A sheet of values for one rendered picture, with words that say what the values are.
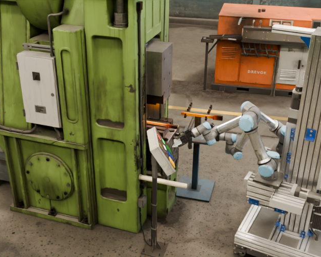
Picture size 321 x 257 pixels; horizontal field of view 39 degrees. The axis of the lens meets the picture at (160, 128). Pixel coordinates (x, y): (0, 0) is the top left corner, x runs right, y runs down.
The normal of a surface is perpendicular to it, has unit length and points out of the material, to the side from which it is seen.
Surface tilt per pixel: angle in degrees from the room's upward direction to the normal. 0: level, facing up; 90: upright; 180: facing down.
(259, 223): 0
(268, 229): 0
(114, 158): 90
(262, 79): 90
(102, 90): 89
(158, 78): 90
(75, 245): 0
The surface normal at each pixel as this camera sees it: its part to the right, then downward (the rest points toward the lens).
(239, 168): 0.00, -0.88
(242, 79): -0.22, 0.45
